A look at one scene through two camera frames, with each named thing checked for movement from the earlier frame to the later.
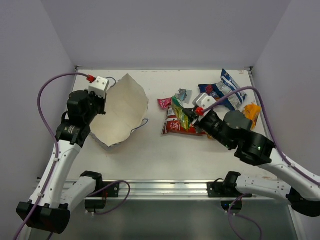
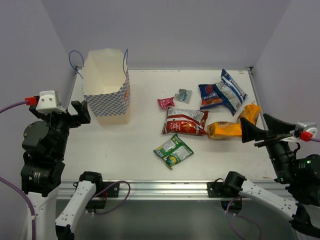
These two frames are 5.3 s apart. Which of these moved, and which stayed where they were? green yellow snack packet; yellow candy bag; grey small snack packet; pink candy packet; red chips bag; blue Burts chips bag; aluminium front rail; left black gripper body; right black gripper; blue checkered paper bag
Moved: left black gripper body; green yellow snack packet; right black gripper; blue checkered paper bag
Stayed: aluminium front rail; pink candy packet; red chips bag; grey small snack packet; yellow candy bag; blue Burts chips bag
